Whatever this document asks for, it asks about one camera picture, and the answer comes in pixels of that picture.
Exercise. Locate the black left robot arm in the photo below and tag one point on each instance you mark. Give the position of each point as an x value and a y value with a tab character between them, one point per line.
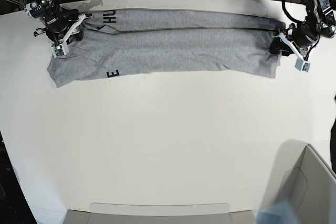
319	15

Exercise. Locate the black object right edge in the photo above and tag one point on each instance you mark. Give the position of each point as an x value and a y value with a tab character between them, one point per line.
333	147

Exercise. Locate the blue cloth in bin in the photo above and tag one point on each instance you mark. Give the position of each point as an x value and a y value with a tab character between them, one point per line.
279	213

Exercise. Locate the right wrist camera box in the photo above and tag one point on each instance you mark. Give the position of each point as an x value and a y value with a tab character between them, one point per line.
60	50

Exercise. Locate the grey bin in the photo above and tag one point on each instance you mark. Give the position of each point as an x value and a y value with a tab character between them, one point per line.
307	192
116	213

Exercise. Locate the grey bin front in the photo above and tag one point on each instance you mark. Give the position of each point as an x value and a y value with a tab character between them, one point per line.
116	213

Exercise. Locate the grey bin right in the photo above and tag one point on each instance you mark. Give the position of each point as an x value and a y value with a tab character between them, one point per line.
307	192

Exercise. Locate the grey T-shirt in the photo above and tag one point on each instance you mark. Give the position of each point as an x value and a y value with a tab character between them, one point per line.
135	41

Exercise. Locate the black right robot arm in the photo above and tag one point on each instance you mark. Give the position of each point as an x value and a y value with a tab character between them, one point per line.
42	5

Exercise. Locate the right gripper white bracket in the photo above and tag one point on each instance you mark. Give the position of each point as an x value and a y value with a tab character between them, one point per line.
61	25

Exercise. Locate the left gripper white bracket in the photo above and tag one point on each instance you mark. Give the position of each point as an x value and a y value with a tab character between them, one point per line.
298	40

